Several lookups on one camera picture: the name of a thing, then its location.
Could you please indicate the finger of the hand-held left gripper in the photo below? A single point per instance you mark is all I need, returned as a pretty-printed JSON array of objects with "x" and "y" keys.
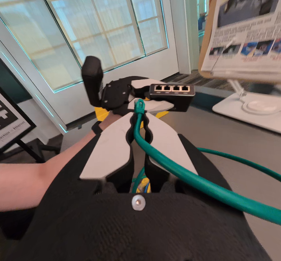
[
  {"x": 142, "y": 83},
  {"x": 158, "y": 107}
]

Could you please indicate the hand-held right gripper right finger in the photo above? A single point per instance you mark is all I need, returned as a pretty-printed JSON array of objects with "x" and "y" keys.
[{"x": 166, "y": 140}]

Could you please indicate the person's left hand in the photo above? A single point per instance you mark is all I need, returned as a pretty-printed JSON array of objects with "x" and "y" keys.
[{"x": 109, "y": 121}]

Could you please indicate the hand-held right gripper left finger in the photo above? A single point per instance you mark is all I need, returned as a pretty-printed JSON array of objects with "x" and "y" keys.
[{"x": 109, "y": 153}]

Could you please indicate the black easel stand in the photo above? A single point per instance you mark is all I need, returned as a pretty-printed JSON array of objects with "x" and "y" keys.
[{"x": 28, "y": 151}]

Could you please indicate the printed instruction sheet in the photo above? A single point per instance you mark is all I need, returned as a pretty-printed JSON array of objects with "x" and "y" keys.
[{"x": 241, "y": 35}]

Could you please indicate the black and white marker sign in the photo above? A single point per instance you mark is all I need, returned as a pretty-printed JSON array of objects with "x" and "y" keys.
[{"x": 8, "y": 129}]

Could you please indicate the black wristband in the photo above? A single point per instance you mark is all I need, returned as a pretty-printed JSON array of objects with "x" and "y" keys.
[{"x": 96, "y": 127}]

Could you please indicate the yellow plastic bin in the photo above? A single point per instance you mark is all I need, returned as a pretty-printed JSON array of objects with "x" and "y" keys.
[{"x": 102, "y": 114}]

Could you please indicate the black network switch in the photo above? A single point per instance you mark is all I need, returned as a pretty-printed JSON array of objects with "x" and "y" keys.
[{"x": 182, "y": 103}]

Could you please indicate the person's left forearm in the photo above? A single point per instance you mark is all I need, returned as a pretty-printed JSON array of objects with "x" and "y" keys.
[{"x": 26, "y": 184}]

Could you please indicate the white framed window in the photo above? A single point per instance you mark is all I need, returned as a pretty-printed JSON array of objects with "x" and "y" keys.
[{"x": 65, "y": 24}]

